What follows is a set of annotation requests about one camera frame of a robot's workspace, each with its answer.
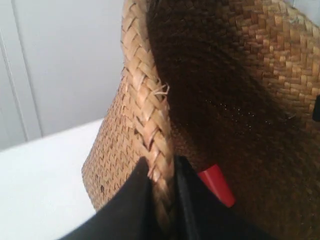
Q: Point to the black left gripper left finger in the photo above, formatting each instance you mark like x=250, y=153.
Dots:
x=129, y=215

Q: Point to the white cabinet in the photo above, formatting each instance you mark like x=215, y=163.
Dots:
x=60, y=64

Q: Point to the red blocks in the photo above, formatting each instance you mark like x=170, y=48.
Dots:
x=214, y=179

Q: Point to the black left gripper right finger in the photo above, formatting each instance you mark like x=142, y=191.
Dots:
x=200, y=214

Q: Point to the brown woven wicker basket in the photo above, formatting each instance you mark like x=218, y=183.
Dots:
x=233, y=82

